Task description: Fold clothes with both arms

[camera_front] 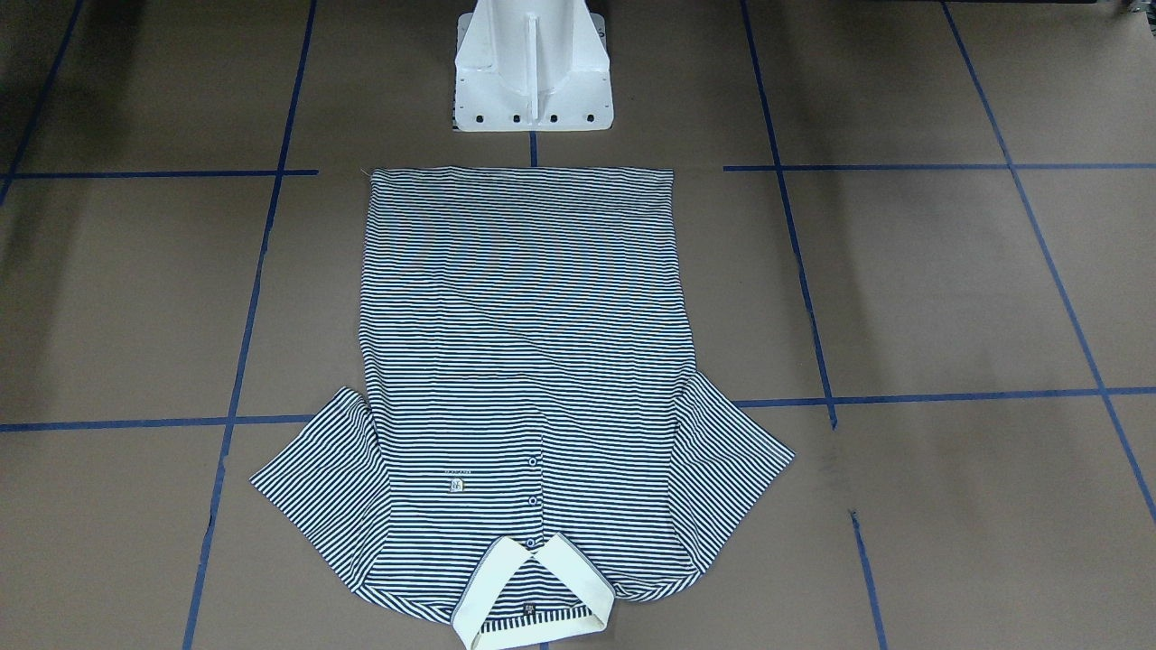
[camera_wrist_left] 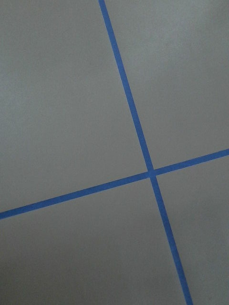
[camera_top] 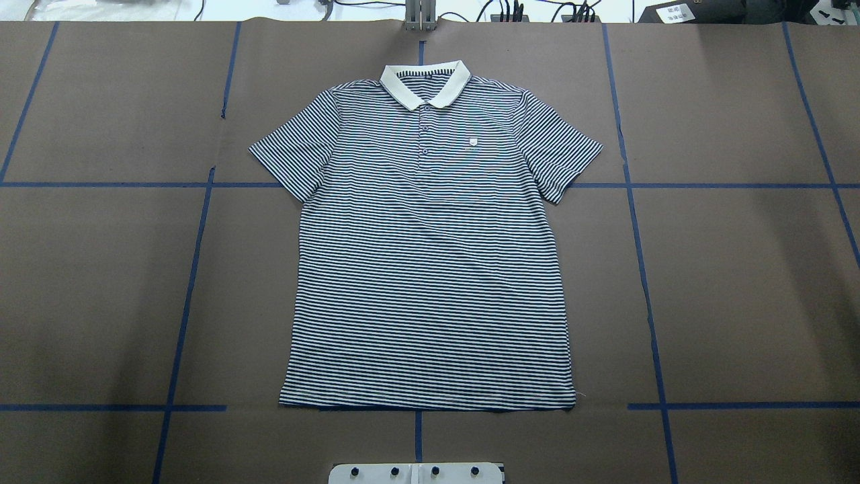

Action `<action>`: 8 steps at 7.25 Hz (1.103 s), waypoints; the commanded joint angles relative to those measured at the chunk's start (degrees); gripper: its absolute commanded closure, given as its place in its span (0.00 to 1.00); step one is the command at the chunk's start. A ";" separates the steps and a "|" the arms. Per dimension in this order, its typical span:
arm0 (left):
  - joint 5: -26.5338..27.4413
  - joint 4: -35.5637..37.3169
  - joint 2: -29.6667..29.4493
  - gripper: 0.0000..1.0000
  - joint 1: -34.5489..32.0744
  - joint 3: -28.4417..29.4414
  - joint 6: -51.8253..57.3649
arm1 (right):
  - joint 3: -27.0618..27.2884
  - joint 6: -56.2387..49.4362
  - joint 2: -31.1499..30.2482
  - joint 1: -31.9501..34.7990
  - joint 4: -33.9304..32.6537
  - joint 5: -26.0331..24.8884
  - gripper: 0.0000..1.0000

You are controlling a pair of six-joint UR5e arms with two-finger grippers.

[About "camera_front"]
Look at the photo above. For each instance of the navy white striped polo shirt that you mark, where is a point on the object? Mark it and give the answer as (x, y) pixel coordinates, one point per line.
(535, 442)

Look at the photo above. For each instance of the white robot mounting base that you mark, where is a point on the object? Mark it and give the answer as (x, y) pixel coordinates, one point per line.
(523, 66)

